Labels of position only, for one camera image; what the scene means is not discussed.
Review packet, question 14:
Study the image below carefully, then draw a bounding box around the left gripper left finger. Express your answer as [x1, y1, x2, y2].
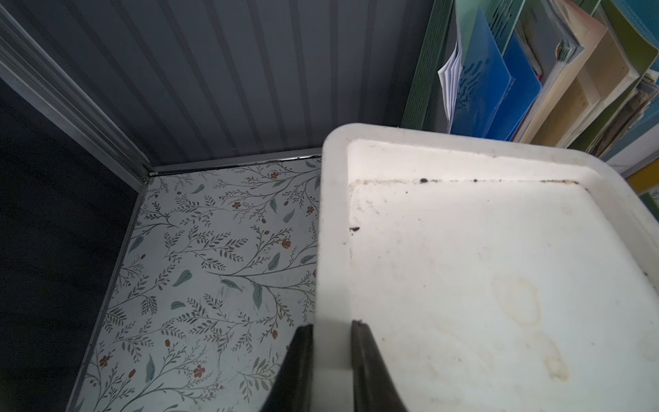
[261, 324, 313, 412]

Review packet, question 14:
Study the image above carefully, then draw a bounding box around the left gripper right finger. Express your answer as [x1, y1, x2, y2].
[351, 320, 407, 412]

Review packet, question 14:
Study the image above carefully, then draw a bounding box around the white drawer cabinet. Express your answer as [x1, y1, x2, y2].
[311, 124, 658, 411]

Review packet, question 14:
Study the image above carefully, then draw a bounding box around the green file organizer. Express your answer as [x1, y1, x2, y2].
[402, 1, 658, 214]

